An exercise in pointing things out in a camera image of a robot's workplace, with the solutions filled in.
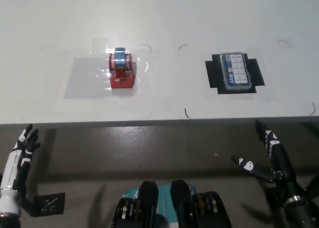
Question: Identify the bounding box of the clear blue screw box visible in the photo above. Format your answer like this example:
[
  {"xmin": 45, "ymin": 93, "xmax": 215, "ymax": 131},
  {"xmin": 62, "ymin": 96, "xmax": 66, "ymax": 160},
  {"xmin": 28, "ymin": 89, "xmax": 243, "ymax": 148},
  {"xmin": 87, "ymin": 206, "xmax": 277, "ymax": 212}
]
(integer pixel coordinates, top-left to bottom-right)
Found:
[{"xmin": 220, "ymin": 51, "xmax": 252, "ymax": 91}]

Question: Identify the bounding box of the black robot body block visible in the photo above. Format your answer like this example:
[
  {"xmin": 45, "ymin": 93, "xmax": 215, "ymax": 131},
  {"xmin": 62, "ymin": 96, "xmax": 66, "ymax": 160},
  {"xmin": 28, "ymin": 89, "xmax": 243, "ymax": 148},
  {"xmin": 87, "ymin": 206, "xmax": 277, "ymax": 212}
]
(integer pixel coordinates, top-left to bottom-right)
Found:
[
  {"xmin": 170, "ymin": 179, "xmax": 233, "ymax": 228},
  {"xmin": 110, "ymin": 180, "xmax": 160, "ymax": 228}
]

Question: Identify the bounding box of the clear plastic film sheet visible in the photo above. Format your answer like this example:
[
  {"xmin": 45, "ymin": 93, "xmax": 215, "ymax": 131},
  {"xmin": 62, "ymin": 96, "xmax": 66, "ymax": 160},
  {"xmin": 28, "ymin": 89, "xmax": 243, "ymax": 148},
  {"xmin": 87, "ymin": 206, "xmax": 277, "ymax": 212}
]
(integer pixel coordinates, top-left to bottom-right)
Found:
[{"xmin": 54, "ymin": 35, "xmax": 153, "ymax": 119}]

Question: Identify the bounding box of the red tape dispenser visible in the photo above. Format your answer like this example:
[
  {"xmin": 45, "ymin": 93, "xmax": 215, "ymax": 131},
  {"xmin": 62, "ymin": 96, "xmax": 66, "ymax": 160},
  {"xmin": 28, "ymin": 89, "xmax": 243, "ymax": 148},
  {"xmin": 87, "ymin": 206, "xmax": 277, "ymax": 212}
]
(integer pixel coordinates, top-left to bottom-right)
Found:
[{"xmin": 108, "ymin": 47, "xmax": 137, "ymax": 90}]

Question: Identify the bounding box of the black tape patch rectangular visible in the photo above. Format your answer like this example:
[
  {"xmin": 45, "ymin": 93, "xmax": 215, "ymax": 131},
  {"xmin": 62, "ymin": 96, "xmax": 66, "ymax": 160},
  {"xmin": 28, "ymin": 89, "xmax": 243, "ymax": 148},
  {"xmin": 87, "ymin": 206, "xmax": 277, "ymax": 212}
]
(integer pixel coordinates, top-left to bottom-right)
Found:
[{"xmin": 30, "ymin": 192, "xmax": 66, "ymax": 217}]

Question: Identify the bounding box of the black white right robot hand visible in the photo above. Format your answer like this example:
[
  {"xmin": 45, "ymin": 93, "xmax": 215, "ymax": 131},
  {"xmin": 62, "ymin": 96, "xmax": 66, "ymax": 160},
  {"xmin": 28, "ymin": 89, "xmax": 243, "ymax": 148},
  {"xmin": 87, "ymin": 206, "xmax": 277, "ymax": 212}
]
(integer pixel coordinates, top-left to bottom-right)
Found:
[{"xmin": 231, "ymin": 120, "xmax": 304, "ymax": 203}]

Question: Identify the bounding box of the black tape patch cross-shaped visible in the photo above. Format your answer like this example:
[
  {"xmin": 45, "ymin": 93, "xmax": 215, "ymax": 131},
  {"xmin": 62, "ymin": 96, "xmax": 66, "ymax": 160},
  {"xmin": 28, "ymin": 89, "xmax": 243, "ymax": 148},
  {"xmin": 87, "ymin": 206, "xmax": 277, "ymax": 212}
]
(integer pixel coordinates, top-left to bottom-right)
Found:
[{"xmin": 204, "ymin": 52, "xmax": 265, "ymax": 95}]

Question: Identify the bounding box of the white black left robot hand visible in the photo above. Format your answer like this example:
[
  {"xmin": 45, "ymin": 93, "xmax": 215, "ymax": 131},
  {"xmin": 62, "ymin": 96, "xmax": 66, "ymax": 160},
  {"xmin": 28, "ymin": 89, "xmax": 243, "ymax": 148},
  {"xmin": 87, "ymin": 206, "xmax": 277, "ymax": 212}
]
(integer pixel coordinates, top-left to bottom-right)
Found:
[{"xmin": 0, "ymin": 124, "xmax": 41, "ymax": 216}]

